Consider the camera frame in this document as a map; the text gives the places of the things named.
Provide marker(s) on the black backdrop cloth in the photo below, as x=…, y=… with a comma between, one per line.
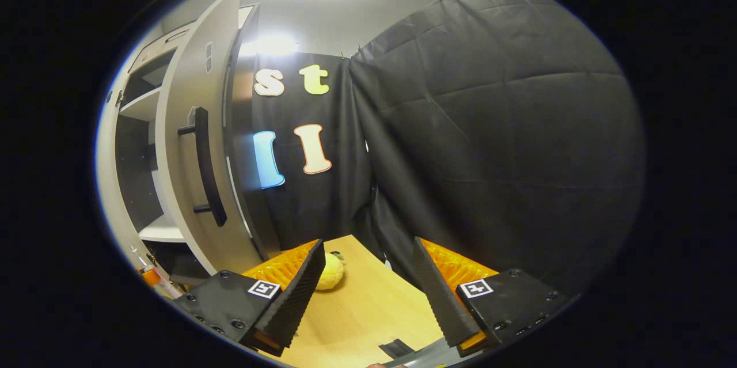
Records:
x=489, y=126

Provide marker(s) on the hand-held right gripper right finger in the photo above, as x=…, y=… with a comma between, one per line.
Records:
x=437, y=293

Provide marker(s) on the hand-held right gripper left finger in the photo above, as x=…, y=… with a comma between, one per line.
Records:
x=302, y=293

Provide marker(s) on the black flat object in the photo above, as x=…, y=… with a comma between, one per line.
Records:
x=396, y=348

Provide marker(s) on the yellow plush toy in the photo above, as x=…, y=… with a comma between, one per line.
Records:
x=333, y=273

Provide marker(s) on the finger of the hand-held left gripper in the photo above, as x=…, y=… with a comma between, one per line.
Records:
x=149, y=277

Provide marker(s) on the grey cabinet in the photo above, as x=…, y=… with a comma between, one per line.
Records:
x=247, y=155

